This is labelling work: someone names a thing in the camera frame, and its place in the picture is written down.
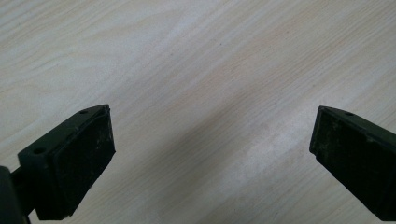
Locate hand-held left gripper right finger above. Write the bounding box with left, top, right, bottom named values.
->
left=308, top=105, right=396, bottom=222

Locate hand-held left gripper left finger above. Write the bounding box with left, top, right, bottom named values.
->
left=11, top=104, right=117, bottom=221

